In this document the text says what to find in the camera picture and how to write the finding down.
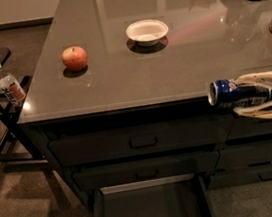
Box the red apple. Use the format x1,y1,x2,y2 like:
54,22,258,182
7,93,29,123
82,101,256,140
61,46,88,72

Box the open dark bottom drawer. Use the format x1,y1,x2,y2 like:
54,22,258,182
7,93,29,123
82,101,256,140
93,174,215,217

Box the clear plastic water bottle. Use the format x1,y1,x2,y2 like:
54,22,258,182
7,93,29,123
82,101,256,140
0,64,26,107

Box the dark bottom right drawer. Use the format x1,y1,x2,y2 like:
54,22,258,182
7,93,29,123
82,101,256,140
205,164,272,190

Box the white paper bowl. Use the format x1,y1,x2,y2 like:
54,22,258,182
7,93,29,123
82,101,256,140
125,19,168,47

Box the dark middle left drawer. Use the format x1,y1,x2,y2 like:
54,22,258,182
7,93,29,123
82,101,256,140
73,151,220,191

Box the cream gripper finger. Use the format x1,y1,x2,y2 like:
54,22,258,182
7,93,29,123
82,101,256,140
234,71,272,90
233,101,272,119

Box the grey counter cabinet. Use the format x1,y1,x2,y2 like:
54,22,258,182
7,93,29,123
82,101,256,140
19,0,272,205

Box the dark top left drawer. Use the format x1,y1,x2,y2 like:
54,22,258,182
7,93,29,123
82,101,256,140
48,115,234,166

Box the dark middle right drawer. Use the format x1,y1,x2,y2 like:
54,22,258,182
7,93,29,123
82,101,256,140
216,141,272,170

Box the blue pepsi can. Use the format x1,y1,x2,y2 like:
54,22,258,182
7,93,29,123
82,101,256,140
208,79,272,109

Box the dark top right drawer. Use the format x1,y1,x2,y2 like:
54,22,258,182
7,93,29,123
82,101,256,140
228,117,272,140

